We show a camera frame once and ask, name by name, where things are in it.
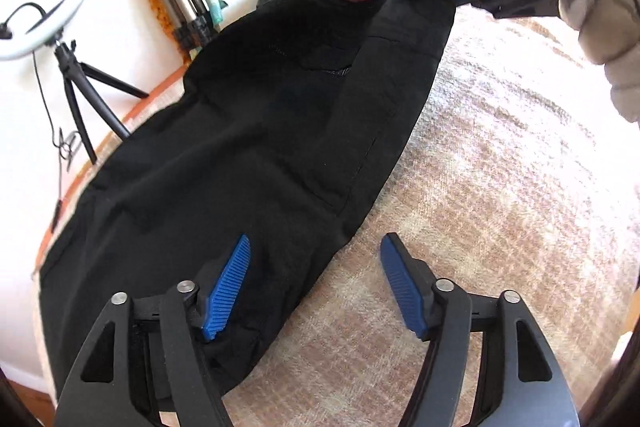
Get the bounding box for pink plaid bed cover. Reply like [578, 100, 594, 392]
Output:
[224, 8, 639, 426]

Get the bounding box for black mini tripod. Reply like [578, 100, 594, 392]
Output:
[52, 38, 149, 165]

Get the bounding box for white gloved right hand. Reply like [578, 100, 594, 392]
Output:
[558, 0, 639, 124]

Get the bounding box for black pants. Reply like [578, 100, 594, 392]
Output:
[39, 0, 456, 391]

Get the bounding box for black cable with switch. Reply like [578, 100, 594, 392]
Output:
[31, 51, 84, 233]

